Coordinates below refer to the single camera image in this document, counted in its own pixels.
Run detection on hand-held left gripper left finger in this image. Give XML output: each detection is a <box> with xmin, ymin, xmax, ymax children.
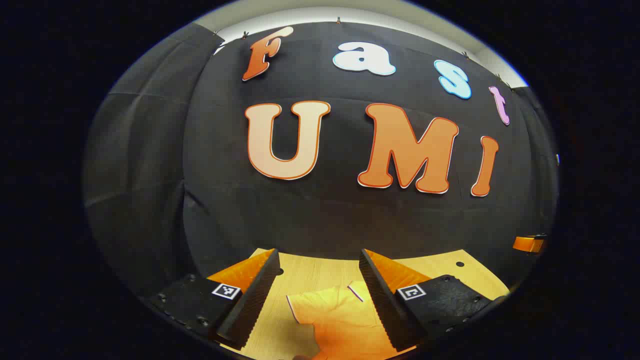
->
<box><xmin>149</xmin><ymin>247</ymin><xmax>282</xmax><ymax>351</ymax></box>

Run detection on orange T-shirt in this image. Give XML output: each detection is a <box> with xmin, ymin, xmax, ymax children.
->
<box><xmin>286</xmin><ymin>280</ymin><xmax>417</xmax><ymax>360</ymax></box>

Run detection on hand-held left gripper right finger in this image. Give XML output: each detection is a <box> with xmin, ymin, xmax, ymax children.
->
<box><xmin>358</xmin><ymin>248</ymin><xmax>508</xmax><ymax>353</ymax></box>

